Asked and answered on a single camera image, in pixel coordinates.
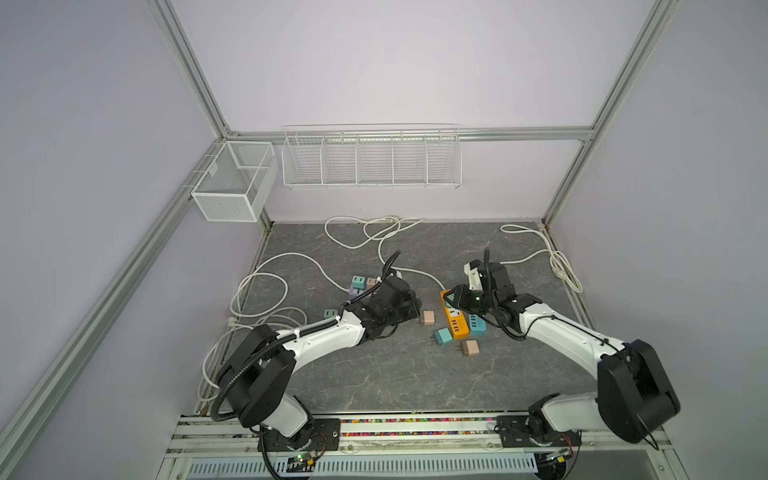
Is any small white mesh basket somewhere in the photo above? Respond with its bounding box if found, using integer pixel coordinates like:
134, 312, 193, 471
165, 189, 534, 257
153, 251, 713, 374
192, 141, 278, 223

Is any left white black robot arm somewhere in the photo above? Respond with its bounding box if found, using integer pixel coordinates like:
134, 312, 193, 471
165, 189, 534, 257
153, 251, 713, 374
209, 251, 422, 449

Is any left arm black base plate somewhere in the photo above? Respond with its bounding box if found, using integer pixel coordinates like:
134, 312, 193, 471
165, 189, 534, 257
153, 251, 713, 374
261, 417, 341, 452

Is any aluminium mounting rail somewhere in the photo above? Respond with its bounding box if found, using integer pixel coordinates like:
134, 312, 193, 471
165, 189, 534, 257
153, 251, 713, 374
161, 411, 675, 461

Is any white cable of orange strip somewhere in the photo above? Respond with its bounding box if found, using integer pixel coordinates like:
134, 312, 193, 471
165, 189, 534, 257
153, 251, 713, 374
323, 215, 446, 290

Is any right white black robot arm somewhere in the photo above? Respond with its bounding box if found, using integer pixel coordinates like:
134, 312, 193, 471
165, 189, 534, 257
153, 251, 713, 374
443, 257, 681, 447

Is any green plug from teal strip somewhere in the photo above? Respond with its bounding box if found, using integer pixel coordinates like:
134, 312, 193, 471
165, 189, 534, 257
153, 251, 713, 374
433, 328, 453, 346

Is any orange power strip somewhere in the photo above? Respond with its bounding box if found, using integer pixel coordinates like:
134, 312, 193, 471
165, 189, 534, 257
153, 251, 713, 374
440, 290, 470, 340

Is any purple power strip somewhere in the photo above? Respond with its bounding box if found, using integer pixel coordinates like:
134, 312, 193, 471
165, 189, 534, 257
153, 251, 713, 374
348, 286, 365, 299

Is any long white wire basket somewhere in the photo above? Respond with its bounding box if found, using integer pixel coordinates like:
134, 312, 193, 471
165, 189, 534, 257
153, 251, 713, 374
281, 124, 463, 189

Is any white cable of teal strip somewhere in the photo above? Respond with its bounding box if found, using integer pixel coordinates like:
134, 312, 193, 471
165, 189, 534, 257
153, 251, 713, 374
500, 223, 584, 295

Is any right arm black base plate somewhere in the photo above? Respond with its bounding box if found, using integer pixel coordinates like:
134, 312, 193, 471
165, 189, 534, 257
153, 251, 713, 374
493, 413, 582, 448

